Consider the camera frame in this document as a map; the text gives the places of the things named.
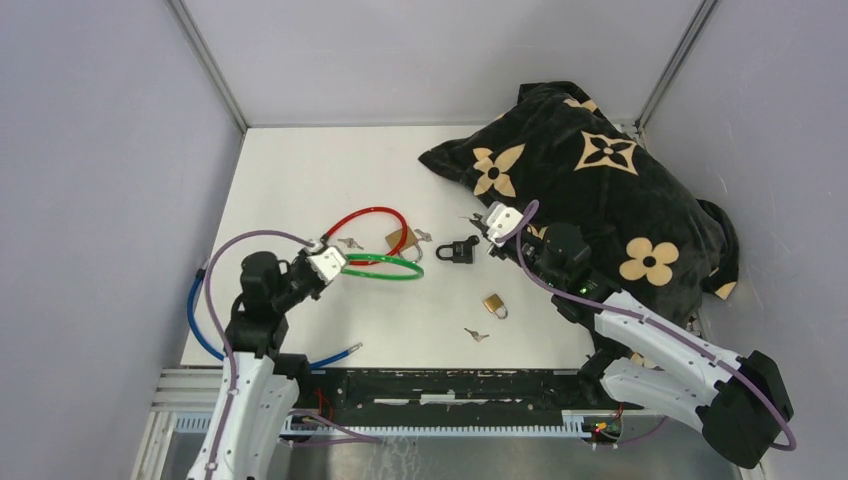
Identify red cable lock keys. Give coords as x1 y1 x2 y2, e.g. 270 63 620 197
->
337 237 364 251

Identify small brass padlock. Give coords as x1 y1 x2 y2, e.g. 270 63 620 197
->
482 294 509 320

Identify green cable lock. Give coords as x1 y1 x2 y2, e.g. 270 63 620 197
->
342 253 425 281

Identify red cable lock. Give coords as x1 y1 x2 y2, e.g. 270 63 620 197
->
320 206 408 256

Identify black padlock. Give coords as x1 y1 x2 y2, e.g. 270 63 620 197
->
435 235 480 265

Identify large brass padlock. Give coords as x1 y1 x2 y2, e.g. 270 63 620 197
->
385 227 423 264

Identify small padlock keys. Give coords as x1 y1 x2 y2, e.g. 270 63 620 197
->
464 328 490 343

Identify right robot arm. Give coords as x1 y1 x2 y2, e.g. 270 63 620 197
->
474 220 798 469

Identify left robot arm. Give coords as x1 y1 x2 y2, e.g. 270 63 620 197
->
187 247 347 479

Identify large padlock keys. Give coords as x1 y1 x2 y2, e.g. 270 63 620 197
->
414 228 433 242

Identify black floral blanket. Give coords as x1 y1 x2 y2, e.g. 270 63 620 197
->
420 81 740 323

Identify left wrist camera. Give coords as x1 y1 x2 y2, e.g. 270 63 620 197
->
305 243 349 285

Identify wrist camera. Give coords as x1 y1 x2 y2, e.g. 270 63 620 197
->
305 243 349 285
482 202 524 247

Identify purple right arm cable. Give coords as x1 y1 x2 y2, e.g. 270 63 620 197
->
496 199 799 453

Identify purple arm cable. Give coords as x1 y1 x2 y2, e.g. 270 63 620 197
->
496 199 799 453
201 229 380 480

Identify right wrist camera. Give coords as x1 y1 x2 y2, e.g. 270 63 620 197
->
482 202 524 247

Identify blue cable lock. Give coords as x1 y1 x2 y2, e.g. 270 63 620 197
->
186 266 363 370

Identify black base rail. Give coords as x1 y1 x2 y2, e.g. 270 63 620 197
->
295 366 638 427

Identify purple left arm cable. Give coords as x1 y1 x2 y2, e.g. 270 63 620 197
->
201 229 380 480

